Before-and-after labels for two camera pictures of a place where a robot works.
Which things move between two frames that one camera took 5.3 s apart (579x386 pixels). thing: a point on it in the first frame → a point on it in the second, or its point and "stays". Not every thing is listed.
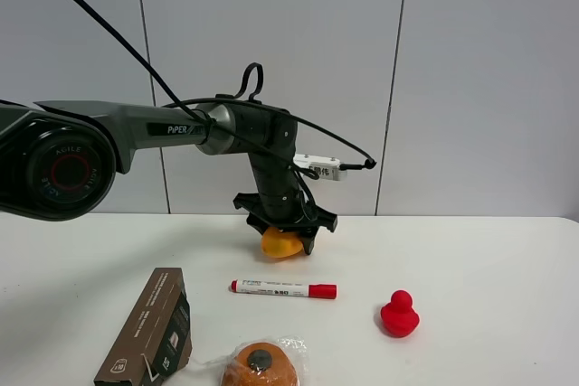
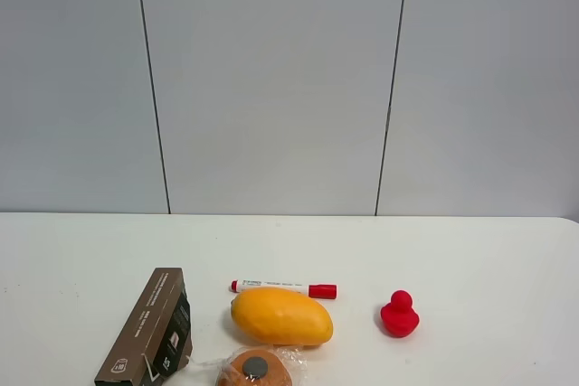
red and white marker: [322, 291] stays
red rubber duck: [398, 317] stays
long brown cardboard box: [156, 343] stays
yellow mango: [277, 243] → [280, 315]
